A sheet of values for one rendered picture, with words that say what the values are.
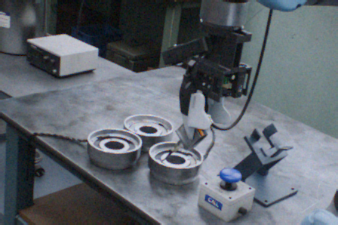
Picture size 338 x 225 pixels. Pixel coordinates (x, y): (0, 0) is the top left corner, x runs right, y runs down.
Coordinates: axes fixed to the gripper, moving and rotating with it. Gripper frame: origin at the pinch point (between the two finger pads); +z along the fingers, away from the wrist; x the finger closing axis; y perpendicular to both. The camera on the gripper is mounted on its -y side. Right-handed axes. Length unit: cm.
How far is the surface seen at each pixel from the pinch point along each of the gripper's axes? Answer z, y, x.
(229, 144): 13.1, -9.7, 22.9
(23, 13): 10, -105, 26
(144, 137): 9.5, -16.1, 3.1
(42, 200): 38, -44, -2
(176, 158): 11.1, -8.0, 4.8
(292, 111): 62, -83, 160
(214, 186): 8.7, 6.1, 0.8
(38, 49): 18, -93, 25
